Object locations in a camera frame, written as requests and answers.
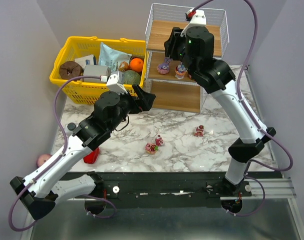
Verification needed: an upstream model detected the blue snack bag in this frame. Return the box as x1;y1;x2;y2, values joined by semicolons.
98;43;132;72

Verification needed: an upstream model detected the red white figure toy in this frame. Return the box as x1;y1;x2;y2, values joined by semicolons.
194;125;204;137

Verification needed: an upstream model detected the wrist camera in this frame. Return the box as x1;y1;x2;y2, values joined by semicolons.
106;71;127;95
180;8;207;37

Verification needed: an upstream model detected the purple bunny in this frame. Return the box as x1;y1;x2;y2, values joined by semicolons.
157;57;172;75
175;63;187;80

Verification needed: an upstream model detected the brown onion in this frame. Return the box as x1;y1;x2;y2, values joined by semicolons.
118;61;130;72

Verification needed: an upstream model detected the white wire wooden shelf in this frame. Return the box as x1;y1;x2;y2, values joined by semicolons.
144;2;229;114

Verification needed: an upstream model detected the brown chocolate donut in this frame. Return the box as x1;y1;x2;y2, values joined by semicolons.
59;61;84;80

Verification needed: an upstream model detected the red bell pepper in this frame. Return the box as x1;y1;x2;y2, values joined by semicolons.
83;148;100;165

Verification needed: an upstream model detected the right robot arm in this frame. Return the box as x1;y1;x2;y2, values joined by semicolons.
164;26;276;195

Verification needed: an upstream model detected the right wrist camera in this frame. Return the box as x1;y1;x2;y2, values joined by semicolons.
180;8;207;37

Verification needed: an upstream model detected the yellow plastic basket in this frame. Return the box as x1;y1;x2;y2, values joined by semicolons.
49;36;148;105

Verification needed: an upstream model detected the pink bear toy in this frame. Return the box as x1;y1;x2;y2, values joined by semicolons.
155;134;164;146

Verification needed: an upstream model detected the white blue box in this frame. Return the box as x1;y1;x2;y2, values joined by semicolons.
74;54;97;68

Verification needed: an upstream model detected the white paper roll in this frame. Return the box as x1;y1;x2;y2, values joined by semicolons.
83;64;111;84

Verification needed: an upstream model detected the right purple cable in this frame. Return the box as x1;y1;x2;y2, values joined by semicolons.
194;0;294;217

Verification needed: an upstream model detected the orange fruit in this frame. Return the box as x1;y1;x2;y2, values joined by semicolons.
129;57;144;73

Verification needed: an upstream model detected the purple cable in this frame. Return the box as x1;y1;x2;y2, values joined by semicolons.
194;0;294;217
8;75;104;232

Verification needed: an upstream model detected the green melon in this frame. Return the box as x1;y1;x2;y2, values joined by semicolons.
123;70;141;85

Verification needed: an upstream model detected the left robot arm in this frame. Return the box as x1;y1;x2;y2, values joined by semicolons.
10;85;156;221

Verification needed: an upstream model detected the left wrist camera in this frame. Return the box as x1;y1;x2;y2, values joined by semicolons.
106;71;127;95

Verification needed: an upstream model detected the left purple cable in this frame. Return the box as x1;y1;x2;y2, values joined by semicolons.
8;75;104;232

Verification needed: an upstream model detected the pink ball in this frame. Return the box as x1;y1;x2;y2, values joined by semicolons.
37;154;52;167

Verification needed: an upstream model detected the white plastic bottle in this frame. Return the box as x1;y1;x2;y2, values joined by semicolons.
64;122;77;133

